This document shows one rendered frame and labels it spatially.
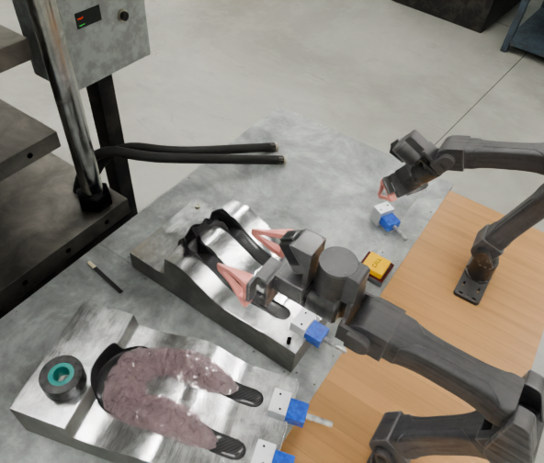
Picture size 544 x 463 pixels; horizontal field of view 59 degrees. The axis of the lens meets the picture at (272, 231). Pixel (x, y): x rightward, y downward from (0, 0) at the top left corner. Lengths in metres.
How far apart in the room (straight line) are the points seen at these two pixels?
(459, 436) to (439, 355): 0.17
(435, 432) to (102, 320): 0.69
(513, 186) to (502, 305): 1.85
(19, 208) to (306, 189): 0.85
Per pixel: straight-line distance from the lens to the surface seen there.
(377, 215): 1.46
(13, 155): 1.35
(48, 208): 1.56
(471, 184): 3.10
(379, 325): 0.73
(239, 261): 1.19
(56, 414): 1.04
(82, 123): 1.34
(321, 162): 1.65
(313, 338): 1.08
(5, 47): 1.25
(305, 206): 1.49
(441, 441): 0.89
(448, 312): 1.35
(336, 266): 0.69
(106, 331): 1.10
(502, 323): 1.40
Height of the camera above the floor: 1.83
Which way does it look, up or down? 47 degrees down
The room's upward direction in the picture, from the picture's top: 6 degrees clockwise
